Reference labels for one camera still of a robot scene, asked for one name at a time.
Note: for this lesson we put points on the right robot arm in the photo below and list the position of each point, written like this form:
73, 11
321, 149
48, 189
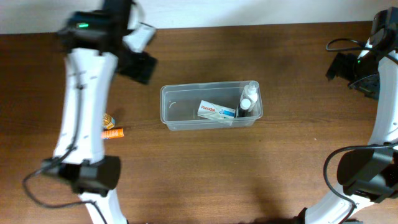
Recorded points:
360, 176

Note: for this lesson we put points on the white Panadol medicine box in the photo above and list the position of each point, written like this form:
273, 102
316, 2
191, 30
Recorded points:
216, 112

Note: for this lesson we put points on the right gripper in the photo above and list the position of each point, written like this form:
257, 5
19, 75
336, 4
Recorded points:
371, 89

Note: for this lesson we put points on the black bottle white cap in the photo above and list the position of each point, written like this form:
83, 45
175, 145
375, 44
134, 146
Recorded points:
243, 108

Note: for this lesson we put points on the orange tablet tube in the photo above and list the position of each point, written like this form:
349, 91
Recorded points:
112, 133

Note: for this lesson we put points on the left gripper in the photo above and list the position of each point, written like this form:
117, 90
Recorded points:
144, 70

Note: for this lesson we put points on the small gold-lid jar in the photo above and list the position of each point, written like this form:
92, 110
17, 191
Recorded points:
108, 122

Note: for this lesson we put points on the white spray bottle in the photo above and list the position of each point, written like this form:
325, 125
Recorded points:
250, 93

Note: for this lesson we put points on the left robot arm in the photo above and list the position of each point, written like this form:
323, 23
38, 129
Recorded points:
98, 45

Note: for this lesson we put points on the clear plastic container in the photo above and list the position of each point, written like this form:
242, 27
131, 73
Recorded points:
179, 105

